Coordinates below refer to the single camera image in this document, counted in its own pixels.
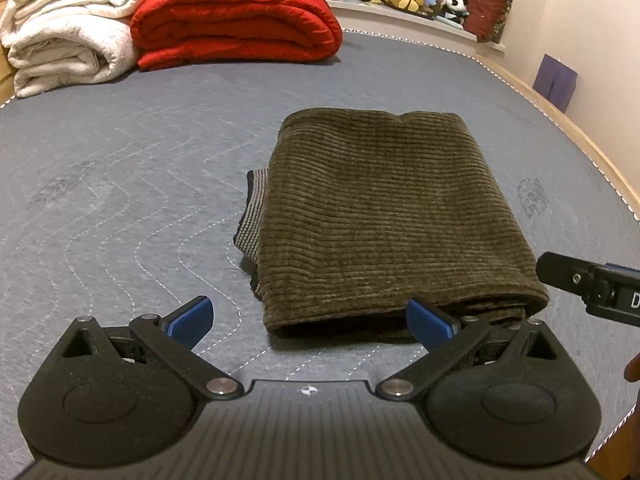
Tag olive corduroy pants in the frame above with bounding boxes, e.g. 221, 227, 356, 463
232, 107, 551, 346

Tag dark red cushion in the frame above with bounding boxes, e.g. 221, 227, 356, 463
462, 0, 515, 43

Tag red folded quilt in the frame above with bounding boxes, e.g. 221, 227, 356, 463
131, 0, 344, 71

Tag white fluffy folded blanket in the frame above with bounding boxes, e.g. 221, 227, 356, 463
7, 12, 141, 98

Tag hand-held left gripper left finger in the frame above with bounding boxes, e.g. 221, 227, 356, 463
59, 295, 246, 402

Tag panda plush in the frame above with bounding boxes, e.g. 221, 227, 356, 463
444, 0, 470, 26

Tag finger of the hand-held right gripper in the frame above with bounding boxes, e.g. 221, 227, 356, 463
536, 251, 640, 307

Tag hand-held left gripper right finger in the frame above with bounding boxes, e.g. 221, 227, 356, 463
375, 298, 563, 402

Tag window ledge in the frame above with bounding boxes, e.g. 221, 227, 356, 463
327, 0, 508, 53

